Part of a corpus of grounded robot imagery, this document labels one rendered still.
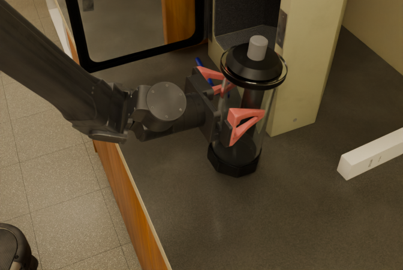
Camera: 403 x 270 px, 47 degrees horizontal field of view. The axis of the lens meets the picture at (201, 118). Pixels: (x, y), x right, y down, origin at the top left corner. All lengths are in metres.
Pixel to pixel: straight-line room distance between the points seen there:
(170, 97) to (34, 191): 1.60
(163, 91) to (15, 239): 1.21
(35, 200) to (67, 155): 0.27
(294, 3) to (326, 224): 0.39
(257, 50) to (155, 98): 0.18
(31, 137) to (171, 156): 1.54
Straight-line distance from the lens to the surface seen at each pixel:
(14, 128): 2.51
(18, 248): 1.74
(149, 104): 0.63
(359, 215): 0.90
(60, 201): 2.12
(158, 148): 0.96
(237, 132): 0.75
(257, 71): 0.71
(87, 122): 0.66
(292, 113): 0.98
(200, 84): 0.75
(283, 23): 0.82
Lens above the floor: 1.65
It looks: 44 degrees down
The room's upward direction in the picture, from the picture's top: straight up
